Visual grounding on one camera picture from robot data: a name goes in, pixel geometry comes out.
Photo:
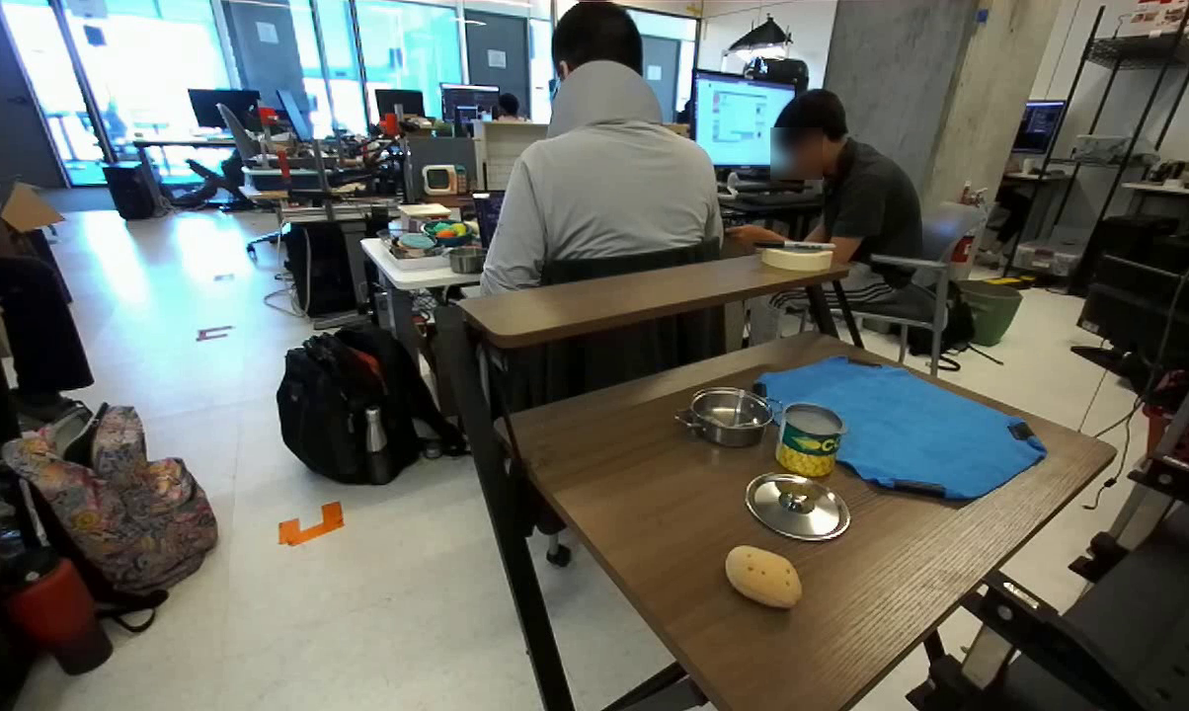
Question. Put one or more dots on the yellow green tin can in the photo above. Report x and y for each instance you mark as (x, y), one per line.
(806, 442)

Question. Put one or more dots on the round metal lid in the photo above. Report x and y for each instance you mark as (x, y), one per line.
(796, 505)

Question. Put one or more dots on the dark computer monitor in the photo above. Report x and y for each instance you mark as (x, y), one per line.
(222, 106)
(400, 102)
(472, 106)

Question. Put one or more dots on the bright computer monitor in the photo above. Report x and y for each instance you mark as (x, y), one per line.
(737, 119)

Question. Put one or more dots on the floral patterned bag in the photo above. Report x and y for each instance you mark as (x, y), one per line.
(124, 516)

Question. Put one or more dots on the person in grey shirt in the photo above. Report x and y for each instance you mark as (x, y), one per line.
(605, 183)

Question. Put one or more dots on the small white table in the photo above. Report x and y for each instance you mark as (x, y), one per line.
(418, 270)

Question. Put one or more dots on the seated person in dark shirt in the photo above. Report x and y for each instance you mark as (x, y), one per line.
(872, 197)

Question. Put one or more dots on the black backpack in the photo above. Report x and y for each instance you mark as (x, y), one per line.
(349, 399)

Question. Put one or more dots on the small metal pot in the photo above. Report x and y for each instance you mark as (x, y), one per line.
(730, 416)

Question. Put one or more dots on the red container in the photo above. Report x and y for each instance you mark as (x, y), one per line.
(56, 614)

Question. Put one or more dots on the green bin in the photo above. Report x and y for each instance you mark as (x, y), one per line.
(988, 313)

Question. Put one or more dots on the orange floor tape marker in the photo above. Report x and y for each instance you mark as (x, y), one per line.
(305, 526)

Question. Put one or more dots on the white tape roll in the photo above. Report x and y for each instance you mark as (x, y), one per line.
(796, 256)

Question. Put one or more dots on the black shelf rack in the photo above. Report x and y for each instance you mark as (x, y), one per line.
(1149, 51)

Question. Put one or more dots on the open cardboard box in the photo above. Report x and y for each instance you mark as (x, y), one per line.
(26, 209)

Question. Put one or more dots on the blue towel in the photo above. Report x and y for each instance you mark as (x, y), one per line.
(893, 426)

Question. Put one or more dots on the narrow wooden desk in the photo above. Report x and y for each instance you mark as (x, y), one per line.
(618, 296)

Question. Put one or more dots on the potato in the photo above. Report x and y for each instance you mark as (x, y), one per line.
(764, 578)

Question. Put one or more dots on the grey metal chair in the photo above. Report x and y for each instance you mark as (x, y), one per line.
(935, 283)

